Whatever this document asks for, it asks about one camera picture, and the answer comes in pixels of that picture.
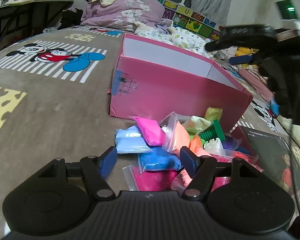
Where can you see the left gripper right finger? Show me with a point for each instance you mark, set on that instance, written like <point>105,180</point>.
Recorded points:
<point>202,172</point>

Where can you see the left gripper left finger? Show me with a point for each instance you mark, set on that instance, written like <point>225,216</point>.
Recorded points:
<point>96,170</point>

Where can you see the salmon orange clay bag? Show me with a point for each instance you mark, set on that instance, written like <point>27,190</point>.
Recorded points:
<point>176,137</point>

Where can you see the white clay bag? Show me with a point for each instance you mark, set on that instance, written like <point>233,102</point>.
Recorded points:
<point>215,147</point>

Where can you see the purple clay bag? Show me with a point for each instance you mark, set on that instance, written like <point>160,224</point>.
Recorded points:
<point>231,143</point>

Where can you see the green plastic screw toy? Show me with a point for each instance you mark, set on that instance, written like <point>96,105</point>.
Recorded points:
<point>212,132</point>

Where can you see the light blue clay bag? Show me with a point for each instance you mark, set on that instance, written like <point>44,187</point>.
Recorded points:
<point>130,141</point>

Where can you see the pale green clay bag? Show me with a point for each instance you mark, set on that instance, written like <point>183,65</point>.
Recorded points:
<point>196,124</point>

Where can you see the folded pink brown blanket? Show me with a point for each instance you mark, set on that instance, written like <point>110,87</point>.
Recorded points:
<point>258,83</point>

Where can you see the magenta clay bag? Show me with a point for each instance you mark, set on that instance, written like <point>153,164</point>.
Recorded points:
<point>153,180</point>

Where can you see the yellow green clay bag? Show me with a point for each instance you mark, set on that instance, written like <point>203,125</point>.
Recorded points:
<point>213,114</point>

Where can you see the pink clay bag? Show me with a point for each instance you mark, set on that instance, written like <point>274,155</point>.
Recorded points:
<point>150,130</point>

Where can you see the alphabet foam mat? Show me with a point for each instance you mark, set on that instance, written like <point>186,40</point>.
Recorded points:
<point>188,19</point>

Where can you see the box lid with woman photo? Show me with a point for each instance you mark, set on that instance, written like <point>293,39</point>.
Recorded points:
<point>273,155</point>

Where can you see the Mickey Mouse bed sheet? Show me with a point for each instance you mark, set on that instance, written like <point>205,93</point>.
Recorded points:
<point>54,102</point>

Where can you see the white leaf pattern blanket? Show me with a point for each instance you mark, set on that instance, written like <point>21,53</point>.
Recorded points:
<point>175,36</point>

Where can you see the pink cardboard box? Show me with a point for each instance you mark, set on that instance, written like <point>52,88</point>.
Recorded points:
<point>151,79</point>

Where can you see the blue and cream pillow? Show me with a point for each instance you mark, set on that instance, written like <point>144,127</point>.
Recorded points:
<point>285,122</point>

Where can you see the purple floral duvet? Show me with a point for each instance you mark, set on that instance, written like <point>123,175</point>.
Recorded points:
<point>122,14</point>

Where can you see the dark wooden desk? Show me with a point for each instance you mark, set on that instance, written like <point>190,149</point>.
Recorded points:
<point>31,17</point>

